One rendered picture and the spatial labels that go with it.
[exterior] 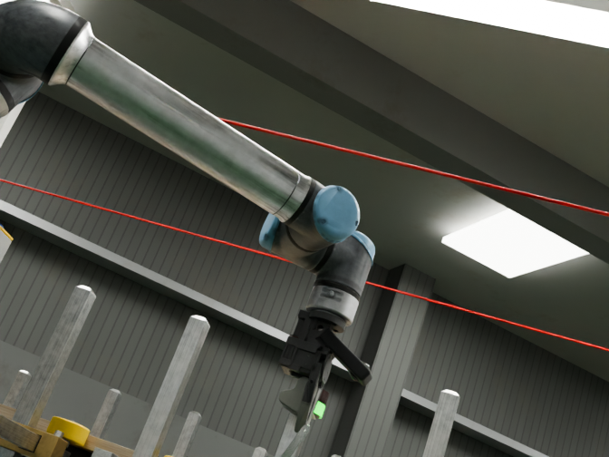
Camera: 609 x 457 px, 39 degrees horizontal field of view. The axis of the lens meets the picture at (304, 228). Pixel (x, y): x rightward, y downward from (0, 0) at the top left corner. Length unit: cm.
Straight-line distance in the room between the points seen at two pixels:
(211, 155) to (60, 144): 519
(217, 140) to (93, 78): 21
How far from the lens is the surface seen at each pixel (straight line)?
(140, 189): 654
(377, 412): 662
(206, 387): 640
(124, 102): 136
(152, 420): 165
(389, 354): 671
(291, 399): 153
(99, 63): 136
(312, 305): 156
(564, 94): 450
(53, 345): 176
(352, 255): 158
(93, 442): 186
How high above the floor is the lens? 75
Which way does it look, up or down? 22 degrees up
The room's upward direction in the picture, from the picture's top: 21 degrees clockwise
